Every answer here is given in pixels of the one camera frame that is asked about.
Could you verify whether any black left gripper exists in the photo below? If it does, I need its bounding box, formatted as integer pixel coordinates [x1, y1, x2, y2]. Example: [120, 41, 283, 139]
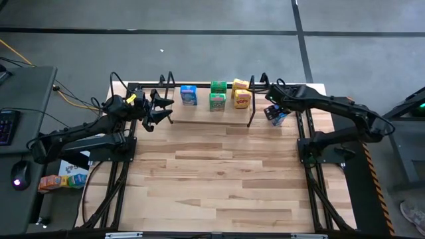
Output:
[132, 88, 175, 133]

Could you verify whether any blue mini cereal box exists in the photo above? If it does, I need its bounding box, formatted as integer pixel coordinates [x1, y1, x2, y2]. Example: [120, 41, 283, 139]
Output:
[269, 106, 291, 127]
[180, 85, 198, 106]

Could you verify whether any yellow mini cereal box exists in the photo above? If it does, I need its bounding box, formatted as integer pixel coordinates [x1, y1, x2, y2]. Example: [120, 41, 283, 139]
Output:
[231, 78, 250, 92]
[233, 89, 252, 110]

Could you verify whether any green mini cereal box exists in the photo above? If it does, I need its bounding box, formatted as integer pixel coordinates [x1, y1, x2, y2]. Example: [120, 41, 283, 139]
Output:
[209, 92, 227, 112]
[211, 81, 228, 95]

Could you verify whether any colourful cereal multipack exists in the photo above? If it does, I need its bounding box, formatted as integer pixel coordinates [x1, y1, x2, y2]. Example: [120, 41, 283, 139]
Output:
[39, 173, 88, 193]

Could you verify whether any black metal beam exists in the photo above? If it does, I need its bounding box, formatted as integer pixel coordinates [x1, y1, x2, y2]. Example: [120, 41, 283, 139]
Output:
[61, 151, 91, 171]

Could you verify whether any white printed cardboard box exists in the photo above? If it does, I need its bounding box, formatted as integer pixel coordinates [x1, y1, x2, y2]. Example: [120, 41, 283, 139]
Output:
[58, 151, 91, 177]

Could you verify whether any black mat with hazard stripe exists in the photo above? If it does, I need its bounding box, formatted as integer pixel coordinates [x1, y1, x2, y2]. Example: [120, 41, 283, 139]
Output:
[327, 96, 396, 236]

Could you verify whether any grey desk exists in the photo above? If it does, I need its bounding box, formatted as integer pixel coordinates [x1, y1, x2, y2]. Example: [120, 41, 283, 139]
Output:
[0, 65, 58, 235]

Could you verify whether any dark grey metal cart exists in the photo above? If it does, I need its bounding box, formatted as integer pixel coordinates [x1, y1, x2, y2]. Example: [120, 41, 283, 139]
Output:
[365, 86, 425, 193]

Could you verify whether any black backlit keyboard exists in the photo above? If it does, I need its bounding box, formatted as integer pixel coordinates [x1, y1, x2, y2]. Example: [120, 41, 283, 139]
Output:
[0, 110, 20, 147]

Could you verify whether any black computer mouse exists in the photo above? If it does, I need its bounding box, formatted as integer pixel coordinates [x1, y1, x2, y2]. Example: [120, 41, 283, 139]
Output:
[10, 160, 33, 192]

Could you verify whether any desk caster wheel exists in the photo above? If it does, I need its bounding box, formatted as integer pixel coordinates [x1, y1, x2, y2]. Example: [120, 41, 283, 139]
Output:
[35, 216, 51, 229]

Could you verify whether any person's shoe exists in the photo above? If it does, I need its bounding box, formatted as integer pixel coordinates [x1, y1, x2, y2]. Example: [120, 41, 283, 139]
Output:
[399, 200, 425, 230]

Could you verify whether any yellow cable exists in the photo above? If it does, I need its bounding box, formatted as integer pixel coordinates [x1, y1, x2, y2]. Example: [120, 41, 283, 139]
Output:
[0, 39, 102, 112]

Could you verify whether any thin black cable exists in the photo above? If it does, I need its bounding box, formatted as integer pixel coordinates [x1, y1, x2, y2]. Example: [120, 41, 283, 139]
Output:
[0, 107, 72, 129]
[0, 55, 36, 68]
[52, 78, 104, 116]

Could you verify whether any black aluminium table frame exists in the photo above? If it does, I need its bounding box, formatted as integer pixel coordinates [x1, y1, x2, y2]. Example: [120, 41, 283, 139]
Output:
[79, 82, 358, 232]

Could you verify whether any black looped cable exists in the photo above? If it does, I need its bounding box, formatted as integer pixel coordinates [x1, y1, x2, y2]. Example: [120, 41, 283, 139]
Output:
[81, 160, 106, 227]

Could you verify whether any silver metal bracket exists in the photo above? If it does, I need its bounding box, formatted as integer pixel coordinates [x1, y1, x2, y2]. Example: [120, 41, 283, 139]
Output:
[105, 232, 143, 239]
[290, 233, 329, 239]

